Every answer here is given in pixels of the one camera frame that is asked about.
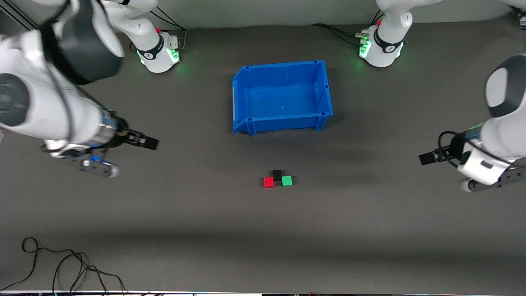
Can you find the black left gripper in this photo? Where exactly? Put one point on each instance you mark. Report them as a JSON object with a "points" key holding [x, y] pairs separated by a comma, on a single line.
{"points": [[451, 149]]}

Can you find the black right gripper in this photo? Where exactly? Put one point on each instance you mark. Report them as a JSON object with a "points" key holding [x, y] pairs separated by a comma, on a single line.
{"points": [[122, 136]]}

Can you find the red cube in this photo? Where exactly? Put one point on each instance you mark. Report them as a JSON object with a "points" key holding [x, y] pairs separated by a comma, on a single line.
{"points": [[268, 182]]}

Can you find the green cube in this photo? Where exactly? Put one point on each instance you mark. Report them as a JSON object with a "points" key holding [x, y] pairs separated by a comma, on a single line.
{"points": [[287, 181]]}

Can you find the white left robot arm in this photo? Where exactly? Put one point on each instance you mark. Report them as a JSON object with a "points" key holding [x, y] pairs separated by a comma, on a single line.
{"points": [[503, 131]]}

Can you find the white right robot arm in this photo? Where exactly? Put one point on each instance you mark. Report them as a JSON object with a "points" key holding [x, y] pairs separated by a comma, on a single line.
{"points": [[49, 107]]}

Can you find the black cube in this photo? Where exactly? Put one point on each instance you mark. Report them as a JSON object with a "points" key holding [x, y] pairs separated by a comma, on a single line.
{"points": [[277, 174]]}

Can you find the blue plastic bin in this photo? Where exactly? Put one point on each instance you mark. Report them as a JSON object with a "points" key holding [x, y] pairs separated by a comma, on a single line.
{"points": [[283, 98]]}

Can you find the aluminium frame rail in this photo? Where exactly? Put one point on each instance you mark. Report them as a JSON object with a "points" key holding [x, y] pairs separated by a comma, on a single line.
{"points": [[20, 20]]}

